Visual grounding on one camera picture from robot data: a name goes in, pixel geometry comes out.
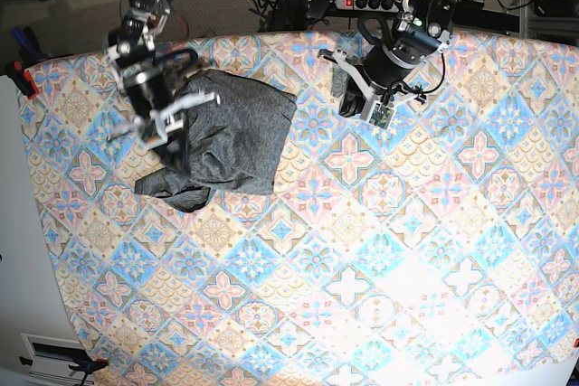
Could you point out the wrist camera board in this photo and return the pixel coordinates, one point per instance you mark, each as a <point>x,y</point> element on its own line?
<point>381,116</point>
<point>151,138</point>

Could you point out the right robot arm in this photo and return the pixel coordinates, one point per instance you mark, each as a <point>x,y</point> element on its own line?
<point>134,54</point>

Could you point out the white tray lower left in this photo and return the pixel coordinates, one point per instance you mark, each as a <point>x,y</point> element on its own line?
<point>50,358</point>

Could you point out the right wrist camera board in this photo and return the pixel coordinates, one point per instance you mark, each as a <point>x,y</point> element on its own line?
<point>151,138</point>

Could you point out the white power strip red switch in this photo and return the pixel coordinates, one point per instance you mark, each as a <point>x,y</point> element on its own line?
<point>382,6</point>

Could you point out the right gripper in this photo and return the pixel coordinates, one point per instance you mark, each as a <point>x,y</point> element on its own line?
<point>156,108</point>

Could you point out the black orange clamp lower left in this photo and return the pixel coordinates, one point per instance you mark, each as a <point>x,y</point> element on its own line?
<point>88,367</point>

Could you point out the grey t-shirt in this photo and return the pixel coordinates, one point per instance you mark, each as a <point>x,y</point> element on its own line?
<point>233,145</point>

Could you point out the patterned tile tablecloth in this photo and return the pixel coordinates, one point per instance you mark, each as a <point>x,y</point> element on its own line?
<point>440,250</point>

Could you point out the red black clamp upper left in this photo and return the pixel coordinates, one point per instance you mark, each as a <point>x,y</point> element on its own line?
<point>21,78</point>

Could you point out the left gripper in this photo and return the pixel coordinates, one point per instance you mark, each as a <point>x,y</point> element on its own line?
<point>375,81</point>

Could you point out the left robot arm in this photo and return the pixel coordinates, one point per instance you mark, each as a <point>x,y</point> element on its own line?
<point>421,29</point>

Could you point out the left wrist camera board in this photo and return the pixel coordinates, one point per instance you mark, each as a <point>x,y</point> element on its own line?
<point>381,116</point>

